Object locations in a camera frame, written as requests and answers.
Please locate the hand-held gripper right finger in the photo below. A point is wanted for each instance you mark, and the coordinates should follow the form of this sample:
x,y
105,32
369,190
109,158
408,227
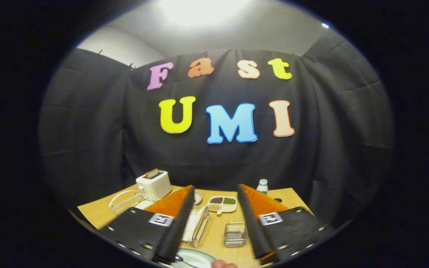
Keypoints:
x,y
253,227

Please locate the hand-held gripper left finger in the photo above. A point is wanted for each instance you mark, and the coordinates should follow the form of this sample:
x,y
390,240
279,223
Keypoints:
x,y
179,227

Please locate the pale green plate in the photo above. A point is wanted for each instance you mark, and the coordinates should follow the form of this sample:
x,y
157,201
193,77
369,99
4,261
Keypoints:
x,y
199,259

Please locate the white divided dish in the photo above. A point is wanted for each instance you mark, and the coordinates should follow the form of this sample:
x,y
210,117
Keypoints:
x,y
229,208

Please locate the beige round plate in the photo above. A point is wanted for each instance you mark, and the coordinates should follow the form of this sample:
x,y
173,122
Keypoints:
x,y
198,198

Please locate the pile of green beans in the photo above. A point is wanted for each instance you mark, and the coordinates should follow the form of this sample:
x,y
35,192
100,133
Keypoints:
x,y
229,201

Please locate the pile of pale beans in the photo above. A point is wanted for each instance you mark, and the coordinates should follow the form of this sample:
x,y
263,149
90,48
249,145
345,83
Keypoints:
x,y
214,207

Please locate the white drink bottle green cap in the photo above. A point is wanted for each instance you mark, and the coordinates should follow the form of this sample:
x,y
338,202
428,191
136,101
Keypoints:
x,y
262,187

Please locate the pile of dark beans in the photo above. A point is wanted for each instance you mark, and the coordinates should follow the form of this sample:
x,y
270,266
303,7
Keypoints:
x,y
216,200

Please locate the white toaster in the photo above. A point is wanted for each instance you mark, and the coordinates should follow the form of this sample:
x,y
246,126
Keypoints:
x,y
156,186

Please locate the toast slice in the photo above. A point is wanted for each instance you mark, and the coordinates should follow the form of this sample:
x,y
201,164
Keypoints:
x,y
152,173

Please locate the black backdrop cloth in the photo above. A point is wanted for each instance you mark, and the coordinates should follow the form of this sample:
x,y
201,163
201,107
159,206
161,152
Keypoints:
x,y
330,149

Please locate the bright ceiling light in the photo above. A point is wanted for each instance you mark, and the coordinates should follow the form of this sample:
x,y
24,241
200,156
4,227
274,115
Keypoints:
x,y
203,9

